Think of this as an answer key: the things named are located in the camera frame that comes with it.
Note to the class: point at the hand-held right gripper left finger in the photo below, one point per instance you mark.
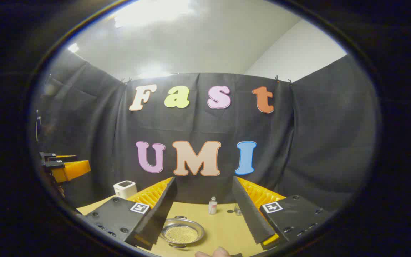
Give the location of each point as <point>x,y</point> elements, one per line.
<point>157,214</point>

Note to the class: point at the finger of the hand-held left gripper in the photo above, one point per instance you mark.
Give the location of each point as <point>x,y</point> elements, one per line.
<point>71,170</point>
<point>48,156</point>

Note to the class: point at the small glass holder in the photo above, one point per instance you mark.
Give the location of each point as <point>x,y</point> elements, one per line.
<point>237,210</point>

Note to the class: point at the pile of yellow soybeans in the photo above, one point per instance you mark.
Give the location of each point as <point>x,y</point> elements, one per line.
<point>181,234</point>

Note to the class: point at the black backdrop cloth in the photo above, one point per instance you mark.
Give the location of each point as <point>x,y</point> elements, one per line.
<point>298,142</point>

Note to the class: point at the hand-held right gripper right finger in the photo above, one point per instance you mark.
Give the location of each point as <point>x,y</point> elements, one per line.
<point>250,214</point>

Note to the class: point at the white toaster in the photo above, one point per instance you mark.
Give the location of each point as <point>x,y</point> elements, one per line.
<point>124,190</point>

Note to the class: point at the small clear bottle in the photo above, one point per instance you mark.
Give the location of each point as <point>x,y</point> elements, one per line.
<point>212,207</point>

